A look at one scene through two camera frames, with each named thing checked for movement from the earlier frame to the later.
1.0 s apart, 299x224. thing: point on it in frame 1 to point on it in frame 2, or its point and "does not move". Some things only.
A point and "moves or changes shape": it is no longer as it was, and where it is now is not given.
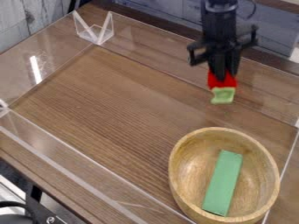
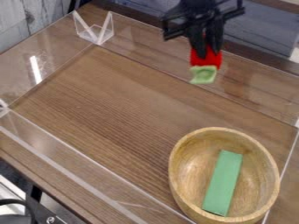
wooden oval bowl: [191, 169] does not move
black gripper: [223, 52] to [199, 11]
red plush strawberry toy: [223, 89] moves or changes shape
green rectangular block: [222, 183] does not move
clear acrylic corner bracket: [96, 33] does not move
